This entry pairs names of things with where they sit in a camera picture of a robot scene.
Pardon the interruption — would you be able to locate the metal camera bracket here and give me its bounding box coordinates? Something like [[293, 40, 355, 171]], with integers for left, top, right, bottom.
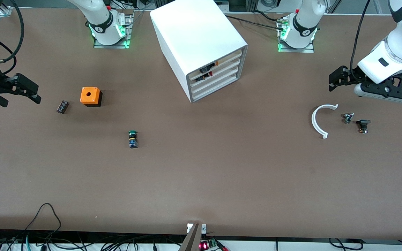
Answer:
[[178, 223, 207, 251]]

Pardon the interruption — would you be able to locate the circuit board with red light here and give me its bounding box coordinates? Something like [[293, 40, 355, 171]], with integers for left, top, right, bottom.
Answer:
[[199, 239, 229, 251]]

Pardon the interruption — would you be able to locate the white curved plastic arc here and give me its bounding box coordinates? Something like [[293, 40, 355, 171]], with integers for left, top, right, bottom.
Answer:
[[311, 104, 339, 139]]

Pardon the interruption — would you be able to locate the black looped cable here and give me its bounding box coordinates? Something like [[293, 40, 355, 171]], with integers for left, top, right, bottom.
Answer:
[[25, 203, 62, 232]]

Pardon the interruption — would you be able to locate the green push button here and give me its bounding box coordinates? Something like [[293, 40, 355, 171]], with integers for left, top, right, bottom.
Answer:
[[128, 130, 139, 149]]

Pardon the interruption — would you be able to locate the small black switch part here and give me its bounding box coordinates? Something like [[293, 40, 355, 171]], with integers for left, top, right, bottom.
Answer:
[[356, 120, 371, 134]]

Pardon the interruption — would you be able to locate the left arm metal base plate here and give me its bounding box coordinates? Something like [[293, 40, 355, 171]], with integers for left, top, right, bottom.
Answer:
[[277, 16, 315, 53]]

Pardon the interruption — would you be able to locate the white drawer cabinet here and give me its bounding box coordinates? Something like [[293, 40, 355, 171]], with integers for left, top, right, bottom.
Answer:
[[150, 0, 248, 103]]

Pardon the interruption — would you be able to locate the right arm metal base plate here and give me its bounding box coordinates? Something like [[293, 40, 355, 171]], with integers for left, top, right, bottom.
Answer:
[[94, 10, 133, 49]]

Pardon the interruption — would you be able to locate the black table cable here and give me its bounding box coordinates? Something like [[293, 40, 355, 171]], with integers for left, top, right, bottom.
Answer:
[[222, 13, 287, 28]]

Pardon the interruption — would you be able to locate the orange box with hole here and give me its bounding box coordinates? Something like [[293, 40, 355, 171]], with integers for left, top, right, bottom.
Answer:
[[80, 87, 103, 107]]

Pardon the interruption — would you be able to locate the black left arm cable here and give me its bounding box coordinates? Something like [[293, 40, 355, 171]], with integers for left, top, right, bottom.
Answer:
[[349, 0, 372, 72]]

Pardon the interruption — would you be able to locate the black orange electronic component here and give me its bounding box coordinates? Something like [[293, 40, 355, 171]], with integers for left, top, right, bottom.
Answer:
[[200, 61, 219, 74]]

